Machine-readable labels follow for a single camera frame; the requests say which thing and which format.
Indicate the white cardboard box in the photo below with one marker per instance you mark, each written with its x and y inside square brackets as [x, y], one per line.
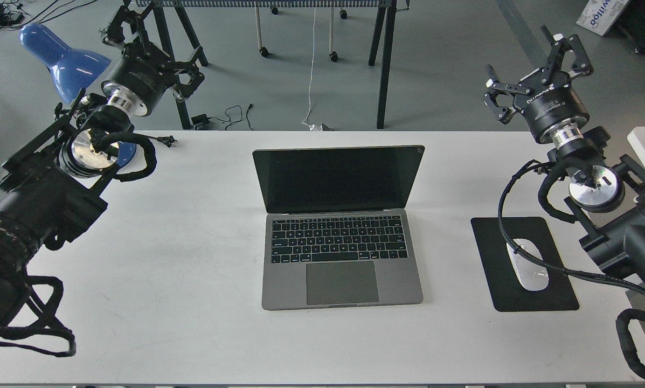
[599, 16]

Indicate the white computer mouse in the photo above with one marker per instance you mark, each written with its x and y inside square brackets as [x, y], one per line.
[532, 277]

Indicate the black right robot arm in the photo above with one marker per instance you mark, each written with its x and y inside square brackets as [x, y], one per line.
[579, 187]

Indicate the black power adapter with cable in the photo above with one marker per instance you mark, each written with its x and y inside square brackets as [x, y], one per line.
[205, 122]

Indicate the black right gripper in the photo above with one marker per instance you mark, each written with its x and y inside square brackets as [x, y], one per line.
[554, 108]

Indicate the rolling cart legs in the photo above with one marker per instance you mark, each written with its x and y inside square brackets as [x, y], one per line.
[301, 29]

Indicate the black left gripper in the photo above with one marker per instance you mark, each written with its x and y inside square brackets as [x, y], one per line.
[139, 72]

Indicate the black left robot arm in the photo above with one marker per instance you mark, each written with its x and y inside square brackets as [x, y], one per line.
[53, 184]

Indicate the black mouse pad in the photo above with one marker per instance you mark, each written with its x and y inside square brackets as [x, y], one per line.
[505, 290]

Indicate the grey laptop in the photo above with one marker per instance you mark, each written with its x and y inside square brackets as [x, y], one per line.
[337, 233]

